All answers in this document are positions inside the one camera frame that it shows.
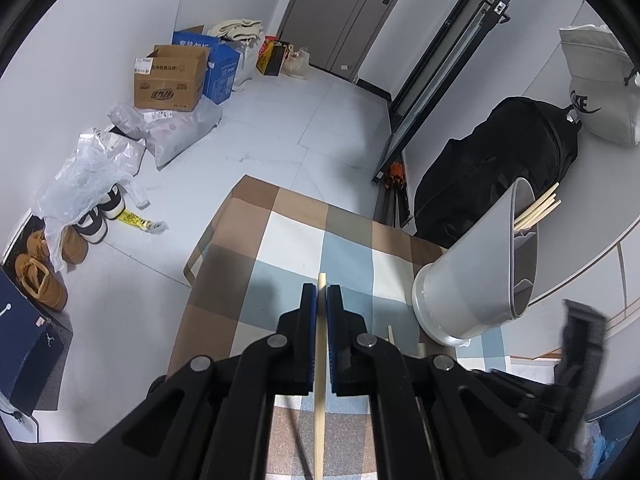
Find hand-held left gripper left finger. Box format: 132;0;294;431
75;282;320;480

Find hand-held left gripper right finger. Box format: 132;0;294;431
326;284;581;480

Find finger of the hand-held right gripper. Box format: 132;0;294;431
467;367;557;443

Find white plastic utensil holder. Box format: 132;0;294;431
411;177;540;348

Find bundle of wooden chopsticks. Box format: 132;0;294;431
512;182;562;233

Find white wardrobe with wood trim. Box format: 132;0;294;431
510;210;640;421

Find checked blue brown cloth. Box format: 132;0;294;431
167;174;511;480

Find black folded stand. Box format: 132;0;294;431
376;185;416;231

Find orange and black tool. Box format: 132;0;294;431
384;160;407;192

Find yellow wrapper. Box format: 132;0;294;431
116;208;166;234

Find black backpack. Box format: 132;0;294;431
412;96;583;250

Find grey plastic mailing bag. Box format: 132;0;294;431
109;97;224;170

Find tan suede boot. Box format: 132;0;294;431
14;252;69;312
26;230;51;261
60;225;90;265

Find beige shopping bag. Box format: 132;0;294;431
282;46;312;80

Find blue cardboard box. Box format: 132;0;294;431
171;24;242;106

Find white plastic bag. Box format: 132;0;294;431
230;35;266;89

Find red and yellow bag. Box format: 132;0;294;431
256;35;291;77

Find crumpled clear plastic bags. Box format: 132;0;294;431
32;127;151;273

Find brown cardboard box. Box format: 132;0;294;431
133;44;210;112

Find dark blue shoebox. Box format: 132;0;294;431
0;265;69;413

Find black framed glass door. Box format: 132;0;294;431
371;0;516;186

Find cream folded cloth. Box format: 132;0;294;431
207;19;266;44

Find grey double door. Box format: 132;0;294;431
277;0;420;73

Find grey drawstring backpack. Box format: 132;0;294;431
559;24;640;147

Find white cable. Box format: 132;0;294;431
0;391;41;444

